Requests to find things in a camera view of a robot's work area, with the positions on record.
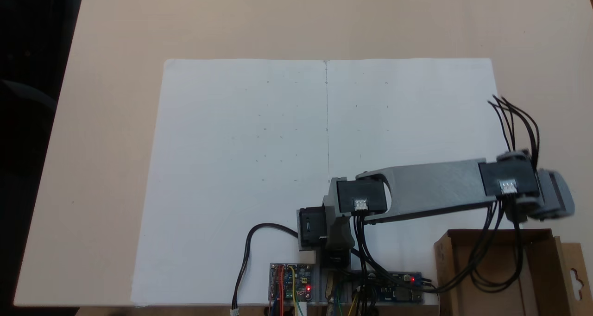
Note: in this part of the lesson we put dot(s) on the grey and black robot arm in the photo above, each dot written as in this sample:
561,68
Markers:
431,188

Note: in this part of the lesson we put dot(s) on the brown cardboard box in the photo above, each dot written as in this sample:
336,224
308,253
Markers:
542,269

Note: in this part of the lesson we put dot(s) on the blue circuit board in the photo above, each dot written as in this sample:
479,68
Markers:
394,290

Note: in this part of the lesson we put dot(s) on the white paper sheet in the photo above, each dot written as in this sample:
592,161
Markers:
241,167

